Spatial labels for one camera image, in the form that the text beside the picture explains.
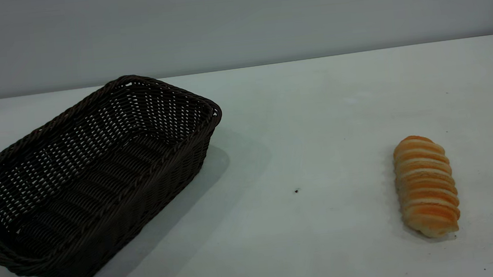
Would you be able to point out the orange striped bread roll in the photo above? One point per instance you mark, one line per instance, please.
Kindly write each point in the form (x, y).
(426, 184)

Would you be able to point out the dark brown wicker basket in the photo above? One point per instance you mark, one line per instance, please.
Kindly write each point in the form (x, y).
(101, 225)

